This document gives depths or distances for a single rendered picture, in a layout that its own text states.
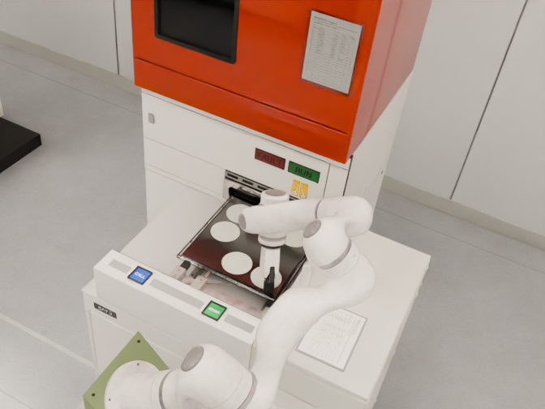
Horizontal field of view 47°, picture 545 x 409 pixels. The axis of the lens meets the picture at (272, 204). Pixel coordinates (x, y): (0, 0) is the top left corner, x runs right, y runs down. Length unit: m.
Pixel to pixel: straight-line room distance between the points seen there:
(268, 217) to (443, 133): 2.04
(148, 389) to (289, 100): 0.95
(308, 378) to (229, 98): 0.92
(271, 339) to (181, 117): 1.11
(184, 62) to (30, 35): 3.02
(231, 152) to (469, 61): 1.59
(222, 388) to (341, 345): 0.54
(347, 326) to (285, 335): 0.48
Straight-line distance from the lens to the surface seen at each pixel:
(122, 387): 1.72
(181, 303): 1.88
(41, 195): 3.75
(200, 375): 1.37
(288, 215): 1.73
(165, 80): 2.20
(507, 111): 3.51
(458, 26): 3.37
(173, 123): 2.34
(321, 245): 1.40
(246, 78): 2.00
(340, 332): 1.86
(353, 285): 1.46
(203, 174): 2.39
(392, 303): 1.97
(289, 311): 1.42
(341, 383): 1.76
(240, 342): 1.81
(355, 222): 1.49
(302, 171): 2.14
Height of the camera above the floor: 2.41
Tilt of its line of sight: 41 degrees down
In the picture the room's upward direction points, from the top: 8 degrees clockwise
